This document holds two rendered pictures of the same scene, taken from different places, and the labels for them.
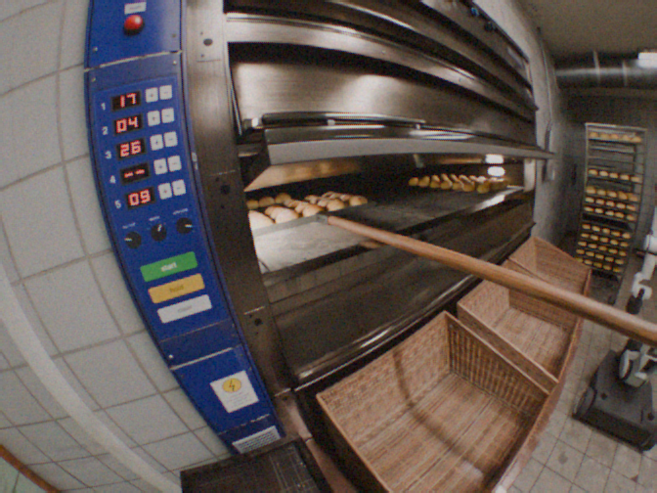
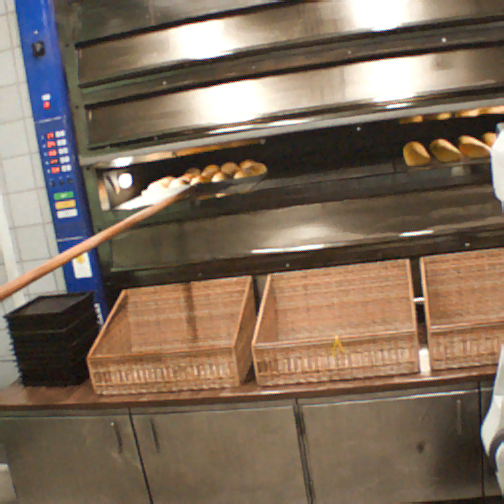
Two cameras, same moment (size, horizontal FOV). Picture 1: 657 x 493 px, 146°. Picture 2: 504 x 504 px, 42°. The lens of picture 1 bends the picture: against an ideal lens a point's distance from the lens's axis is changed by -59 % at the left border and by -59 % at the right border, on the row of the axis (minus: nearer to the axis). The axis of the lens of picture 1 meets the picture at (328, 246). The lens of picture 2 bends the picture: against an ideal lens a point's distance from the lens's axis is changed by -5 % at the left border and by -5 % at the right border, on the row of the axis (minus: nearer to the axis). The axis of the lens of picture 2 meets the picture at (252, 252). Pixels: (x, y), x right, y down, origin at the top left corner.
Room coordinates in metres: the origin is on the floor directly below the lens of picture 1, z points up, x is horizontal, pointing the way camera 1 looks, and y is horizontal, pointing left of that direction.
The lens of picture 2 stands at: (-1.32, -2.17, 1.49)
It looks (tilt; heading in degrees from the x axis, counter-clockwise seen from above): 11 degrees down; 42
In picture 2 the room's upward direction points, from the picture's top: 9 degrees counter-clockwise
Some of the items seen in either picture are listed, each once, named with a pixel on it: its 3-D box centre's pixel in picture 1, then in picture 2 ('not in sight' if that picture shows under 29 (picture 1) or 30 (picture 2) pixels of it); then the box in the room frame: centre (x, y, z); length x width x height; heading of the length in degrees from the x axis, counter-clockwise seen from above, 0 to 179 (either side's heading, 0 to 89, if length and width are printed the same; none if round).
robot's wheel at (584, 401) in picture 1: (583, 402); not in sight; (0.33, -1.40, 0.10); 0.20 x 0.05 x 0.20; 121
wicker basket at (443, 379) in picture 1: (446, 418); (176, 333); (0.32, -0.27, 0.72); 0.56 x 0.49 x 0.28; 120
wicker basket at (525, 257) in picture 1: (551, 274); (501, 301); (0.90, -1.33, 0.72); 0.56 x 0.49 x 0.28; 118
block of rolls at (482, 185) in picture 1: (459, 181); (457, 147); (1.50, -0.95, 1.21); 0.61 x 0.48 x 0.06; 29
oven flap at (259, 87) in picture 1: (483, 117); (305, 89); (0.84, -0.66, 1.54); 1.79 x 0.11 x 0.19; 119
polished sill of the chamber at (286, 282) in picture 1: (479, 210); (320, 187); (0.86, -0.65, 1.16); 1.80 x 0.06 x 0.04; 119
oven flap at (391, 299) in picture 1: (481, 244); (325, 223); (0.84, -0.66, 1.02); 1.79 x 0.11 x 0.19; 119
